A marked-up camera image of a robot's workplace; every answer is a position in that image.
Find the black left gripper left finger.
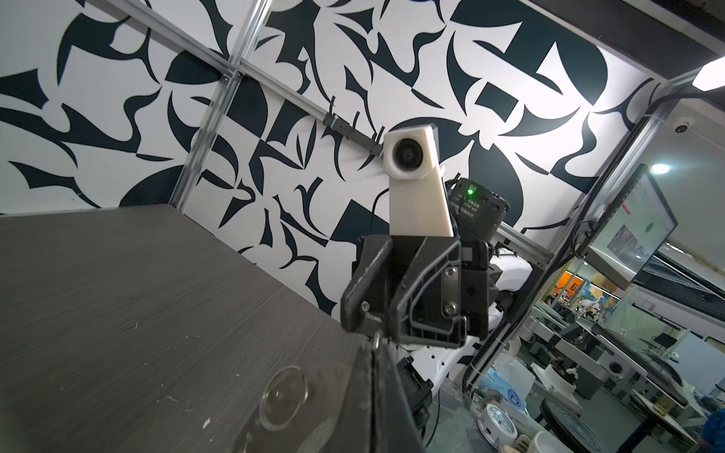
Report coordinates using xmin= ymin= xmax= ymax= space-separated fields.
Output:
xmin=232 ymin=344 xmax=374 ymax=452

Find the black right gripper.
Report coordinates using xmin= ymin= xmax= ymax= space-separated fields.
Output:
xmin=340 ymin=234 xmax=498 ymax=347

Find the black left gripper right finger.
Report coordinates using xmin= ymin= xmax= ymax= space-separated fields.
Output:
xmin=373 ymin=345 xmax=425 ymax=453

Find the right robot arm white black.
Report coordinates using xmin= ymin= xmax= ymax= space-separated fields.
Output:
xmin=340 ymin=177 xmax=532 ymax=392

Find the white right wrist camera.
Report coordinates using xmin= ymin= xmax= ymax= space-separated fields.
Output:
xmin=383 ymin=124 xmax=453 ymax=238

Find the black wall hook rail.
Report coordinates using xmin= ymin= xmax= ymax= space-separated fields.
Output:
xmin=322 ymin=96 xmax=385 ymax=179

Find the wall-mounted monitor screen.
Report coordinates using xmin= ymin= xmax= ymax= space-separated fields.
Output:
xmin=581 ymin=163 xmax=678 ymax=289

